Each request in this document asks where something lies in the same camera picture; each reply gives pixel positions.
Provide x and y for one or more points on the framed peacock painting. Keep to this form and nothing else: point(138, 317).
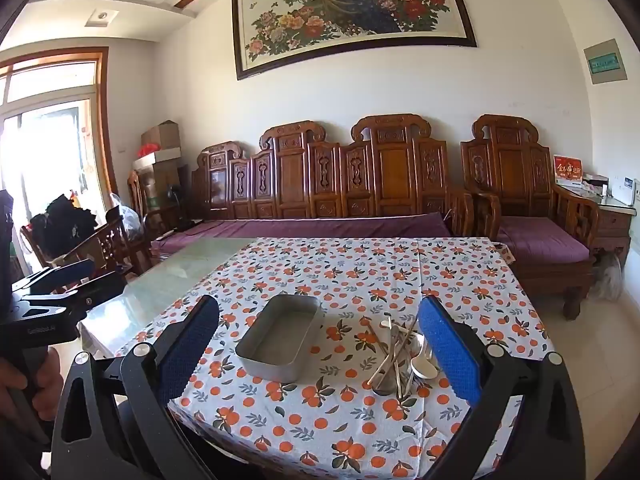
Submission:
point(350, 5)

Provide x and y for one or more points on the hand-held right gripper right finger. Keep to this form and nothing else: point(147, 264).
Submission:
point(450, 355)

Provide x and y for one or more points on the black cloth pile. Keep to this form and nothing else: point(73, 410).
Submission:
point(60, 220)

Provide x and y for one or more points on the person's left hand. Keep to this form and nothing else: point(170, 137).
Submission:
point(50, 375)

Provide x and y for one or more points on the small brown cardboard box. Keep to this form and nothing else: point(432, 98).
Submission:
point(160, 135)

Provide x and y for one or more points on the square ceiling light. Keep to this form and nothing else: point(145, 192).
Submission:
point(102, 16)

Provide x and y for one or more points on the wooden window frame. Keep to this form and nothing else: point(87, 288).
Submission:
point(102, 110)

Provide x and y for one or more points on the white plastic fork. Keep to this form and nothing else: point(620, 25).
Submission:
point(388, 326)

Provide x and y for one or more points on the wooden dining chair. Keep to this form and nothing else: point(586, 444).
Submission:
point(137, 195)
point(110, 245)

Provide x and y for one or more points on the purple armchair cushion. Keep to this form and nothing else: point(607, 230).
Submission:
point(540, 242)

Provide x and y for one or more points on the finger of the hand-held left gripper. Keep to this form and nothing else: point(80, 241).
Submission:
point(70, 271)
point(85, 299)

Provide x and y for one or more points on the clear plastic bag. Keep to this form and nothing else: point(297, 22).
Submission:
point(127, 220)

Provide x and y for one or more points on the green wall sign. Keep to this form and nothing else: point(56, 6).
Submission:
point(605, 62)

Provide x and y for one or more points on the carved wooden armchair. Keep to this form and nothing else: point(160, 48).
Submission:
point(505, 160)

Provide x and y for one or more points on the large brown cardboard box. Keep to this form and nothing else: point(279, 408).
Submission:
point(160, 185)

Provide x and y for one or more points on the grey plastic bag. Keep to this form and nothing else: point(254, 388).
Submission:
point(607, 275)

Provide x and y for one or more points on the rectangular metal tray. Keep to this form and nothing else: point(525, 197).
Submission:
point(280, 337)

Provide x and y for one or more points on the metal spoon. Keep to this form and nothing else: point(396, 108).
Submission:
point(386, 387)

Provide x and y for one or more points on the wooden side table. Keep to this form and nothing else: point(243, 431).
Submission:
point(610, 220)

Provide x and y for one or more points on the flat white-edged box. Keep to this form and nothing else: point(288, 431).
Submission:
point(155, 160)

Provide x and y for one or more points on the tissue box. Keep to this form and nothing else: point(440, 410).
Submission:
point(595, 182)

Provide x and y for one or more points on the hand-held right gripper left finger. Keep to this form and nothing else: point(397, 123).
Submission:
point(192, 345)

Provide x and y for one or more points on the orange print tablecloth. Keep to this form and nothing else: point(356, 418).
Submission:
point(350, 270)

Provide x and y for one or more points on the carved wooden sofa bench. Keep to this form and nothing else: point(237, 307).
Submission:
point(295, 175)

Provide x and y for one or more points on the white soup spoon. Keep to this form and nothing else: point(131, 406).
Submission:
point(424, 369)

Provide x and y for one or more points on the white box device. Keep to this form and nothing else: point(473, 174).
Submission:
point(625, 187)

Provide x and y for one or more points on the purple bench cushion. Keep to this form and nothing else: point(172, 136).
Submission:
point(300, 227)

